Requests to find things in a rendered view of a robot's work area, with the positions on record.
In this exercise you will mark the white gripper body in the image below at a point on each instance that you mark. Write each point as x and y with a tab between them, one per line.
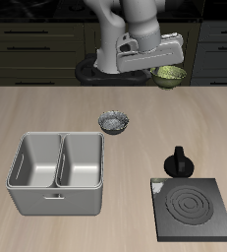
151	57

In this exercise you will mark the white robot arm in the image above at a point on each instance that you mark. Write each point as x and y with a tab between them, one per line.
111	36

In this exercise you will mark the green bowl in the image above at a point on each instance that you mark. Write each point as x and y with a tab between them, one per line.
169	77

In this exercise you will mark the small grey fluted dish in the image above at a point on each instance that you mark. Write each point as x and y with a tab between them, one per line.
113	122

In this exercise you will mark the round black stove knob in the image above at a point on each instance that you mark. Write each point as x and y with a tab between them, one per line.
179	164

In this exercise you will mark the dark kitchen cupboards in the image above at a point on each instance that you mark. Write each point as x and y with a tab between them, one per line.
36	49

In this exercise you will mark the white two-bin basket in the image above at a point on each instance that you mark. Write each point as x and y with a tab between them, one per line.
57	183

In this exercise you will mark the dark grey stove plate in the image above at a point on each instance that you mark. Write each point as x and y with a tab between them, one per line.
192	210

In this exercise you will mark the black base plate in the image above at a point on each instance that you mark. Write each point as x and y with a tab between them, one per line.
85	75

